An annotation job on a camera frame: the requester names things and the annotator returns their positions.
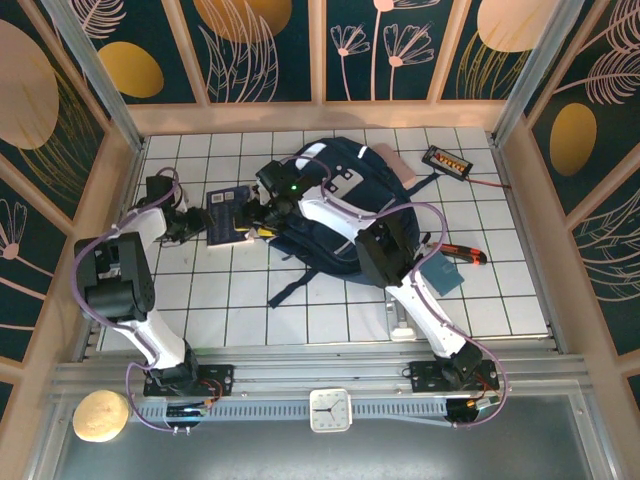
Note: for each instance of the dark blue book white label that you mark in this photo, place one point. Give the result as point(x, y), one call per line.
point(225, 220)

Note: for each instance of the controller circuit board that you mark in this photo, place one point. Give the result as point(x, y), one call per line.
point(482, 402)
point(187, 410)

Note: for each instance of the small teal notebook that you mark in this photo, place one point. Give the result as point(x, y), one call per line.
point(442, 275)

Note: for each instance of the red black utility knife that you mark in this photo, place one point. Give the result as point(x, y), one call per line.
point(467, 255)

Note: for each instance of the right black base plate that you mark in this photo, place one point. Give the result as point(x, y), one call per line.
point(425, 375)

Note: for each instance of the black device orange display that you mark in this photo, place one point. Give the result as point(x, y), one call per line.
point(446, 161)

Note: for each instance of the navy blue backpack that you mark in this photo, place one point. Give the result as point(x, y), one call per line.
point(370, 170)

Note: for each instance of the pink pencil case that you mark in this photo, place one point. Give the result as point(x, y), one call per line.
point(400, 167)

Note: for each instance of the right controller circuit board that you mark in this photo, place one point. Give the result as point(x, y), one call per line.
point(482, 402)

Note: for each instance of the left controller circuit board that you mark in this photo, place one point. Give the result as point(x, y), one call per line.
point(187, 410)

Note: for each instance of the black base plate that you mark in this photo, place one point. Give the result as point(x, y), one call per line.
point(425, 375)
point(222, 380)

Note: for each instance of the aluminium mounting rail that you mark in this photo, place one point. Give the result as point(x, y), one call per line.
point(320, 372)

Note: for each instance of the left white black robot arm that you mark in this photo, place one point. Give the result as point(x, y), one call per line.
point(145, 222)

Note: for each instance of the round yellow sponge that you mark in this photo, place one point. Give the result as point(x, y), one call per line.
point(100, 416)

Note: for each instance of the white square clock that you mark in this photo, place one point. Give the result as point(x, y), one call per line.
point(331, 410)

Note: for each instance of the aluminium frame post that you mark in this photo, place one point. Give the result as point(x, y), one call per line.
point(95, 75)
point(535, 70)

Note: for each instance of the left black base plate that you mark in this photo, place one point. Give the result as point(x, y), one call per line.
point(222, 380)

